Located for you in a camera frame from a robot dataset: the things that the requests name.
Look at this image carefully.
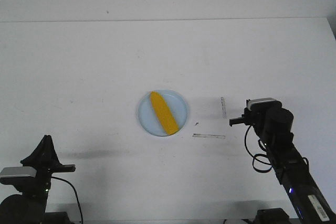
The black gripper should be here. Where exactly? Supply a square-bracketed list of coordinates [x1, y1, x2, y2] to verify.
[20, 135, 76, 195]
[229, 106, 264, 130]

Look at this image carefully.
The yellow corn cob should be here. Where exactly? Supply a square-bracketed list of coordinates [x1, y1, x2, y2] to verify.
[150, 91, 179, 135]

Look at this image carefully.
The light blue round plate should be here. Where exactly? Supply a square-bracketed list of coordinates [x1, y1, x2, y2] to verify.
[137, 90, 188, 137]

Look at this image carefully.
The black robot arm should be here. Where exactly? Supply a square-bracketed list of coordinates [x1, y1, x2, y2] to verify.
[1, 135, 76, 223]
[229, 98, 335, 223]

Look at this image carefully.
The vertical clear tape strip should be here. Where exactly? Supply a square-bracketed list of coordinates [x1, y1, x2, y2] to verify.
[220, 97, 227, 119]

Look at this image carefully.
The horizontal clear tape strip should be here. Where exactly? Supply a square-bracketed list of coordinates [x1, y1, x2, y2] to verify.
[192, 133, 226, 139]

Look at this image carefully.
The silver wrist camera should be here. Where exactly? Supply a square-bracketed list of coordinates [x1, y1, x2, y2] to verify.
[246, 98, 282, 111]
[1, 166, 37, 185]

